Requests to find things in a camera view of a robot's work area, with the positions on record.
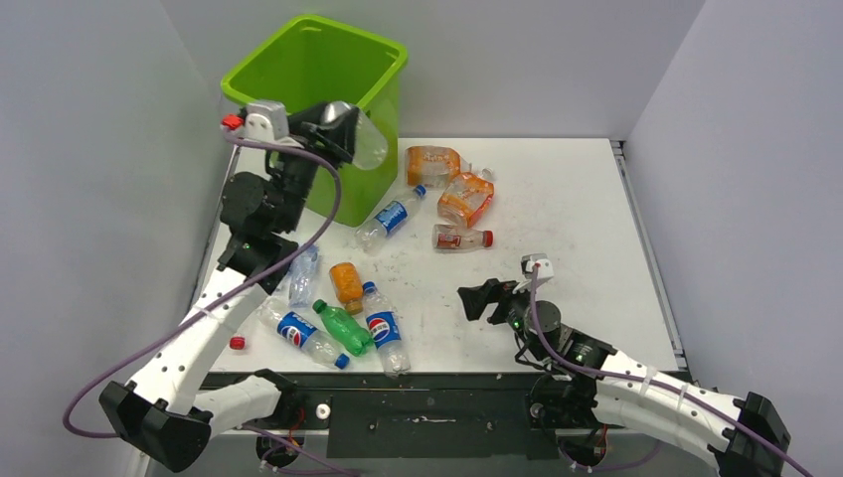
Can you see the small orange juice bottle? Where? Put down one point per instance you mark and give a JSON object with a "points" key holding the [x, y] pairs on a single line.
{"points": [[348, 286]]}

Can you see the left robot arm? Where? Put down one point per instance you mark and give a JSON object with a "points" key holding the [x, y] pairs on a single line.
{"points": [[162, 409]]}

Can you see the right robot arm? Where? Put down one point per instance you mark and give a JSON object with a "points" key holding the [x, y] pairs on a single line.
{"points": [[738, 436]]}

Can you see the green plastic bin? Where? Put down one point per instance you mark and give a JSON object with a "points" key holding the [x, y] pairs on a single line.
{"points": [[312, 59]]}

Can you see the large orange label bottle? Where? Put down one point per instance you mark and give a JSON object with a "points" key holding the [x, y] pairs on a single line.
{"points": [[433, 166]]}

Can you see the red cap tea bottle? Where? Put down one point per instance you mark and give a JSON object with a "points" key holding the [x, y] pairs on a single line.
{"points": [[449, 238]]}

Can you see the red label Nongfu bottle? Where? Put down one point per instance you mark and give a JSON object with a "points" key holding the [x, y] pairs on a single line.
{"points": [[238, 343]]}

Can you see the green plastic bottle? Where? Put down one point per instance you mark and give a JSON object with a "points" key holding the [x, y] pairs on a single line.
{"points": [[344, 328]]}

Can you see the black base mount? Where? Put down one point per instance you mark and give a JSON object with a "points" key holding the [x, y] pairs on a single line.
{"points": [[433, 415]]}

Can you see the Pepsi bottle blue cap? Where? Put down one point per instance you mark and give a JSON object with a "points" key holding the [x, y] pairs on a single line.
{"points": [[298, 332]]}

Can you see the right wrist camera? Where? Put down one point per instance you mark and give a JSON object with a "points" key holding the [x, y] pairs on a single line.
{"points": [[537, 270]]}

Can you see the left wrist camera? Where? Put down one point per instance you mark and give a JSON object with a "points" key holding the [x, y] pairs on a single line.
{"points": [[260, 120]]}

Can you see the crushed orange label bottle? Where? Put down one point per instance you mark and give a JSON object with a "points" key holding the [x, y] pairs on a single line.
{"points": [[467, 197]]}

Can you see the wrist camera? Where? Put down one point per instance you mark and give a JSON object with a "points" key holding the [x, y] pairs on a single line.
{"points": [[537, 270], [260, 120]]}

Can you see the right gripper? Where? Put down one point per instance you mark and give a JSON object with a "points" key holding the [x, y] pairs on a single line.
{"points": [[493, 290]]}

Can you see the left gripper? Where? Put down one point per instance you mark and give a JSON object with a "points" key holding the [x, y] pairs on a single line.
{"points": [[334, 139]]}

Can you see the Pepsi bottle blue label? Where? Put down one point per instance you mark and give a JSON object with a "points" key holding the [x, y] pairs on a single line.
{"points": [[382, 321]]}

